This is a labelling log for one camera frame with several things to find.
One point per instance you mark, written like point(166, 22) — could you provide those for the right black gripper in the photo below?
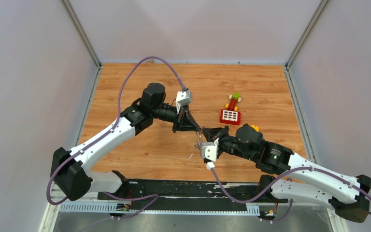
point(211, 134)

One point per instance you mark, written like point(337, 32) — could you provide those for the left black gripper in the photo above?
point(185, 121)

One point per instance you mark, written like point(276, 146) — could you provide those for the silver keyring with clips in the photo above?
point(199, 140)

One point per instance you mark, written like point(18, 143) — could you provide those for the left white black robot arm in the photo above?
point(71, 168)

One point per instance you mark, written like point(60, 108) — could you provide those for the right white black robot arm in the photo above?
point(286, 174)

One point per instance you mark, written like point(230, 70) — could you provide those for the red white toy block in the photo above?
point(230, 117)

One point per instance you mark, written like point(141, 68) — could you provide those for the red green toy brick car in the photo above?
point(233, 100)

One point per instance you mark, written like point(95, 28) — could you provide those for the yellow triangular toy piece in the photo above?
point(256, 128)

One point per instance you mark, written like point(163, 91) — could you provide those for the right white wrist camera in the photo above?
point(209, 150)

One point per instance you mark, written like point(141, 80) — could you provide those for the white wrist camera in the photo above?
point(209, 150)
point(183, 98)

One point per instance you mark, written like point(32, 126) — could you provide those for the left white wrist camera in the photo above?
point(183, 98)

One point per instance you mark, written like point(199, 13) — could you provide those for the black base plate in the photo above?
point(176, 195)

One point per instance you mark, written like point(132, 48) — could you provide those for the white slotted cable duct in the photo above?
point(115, 208)

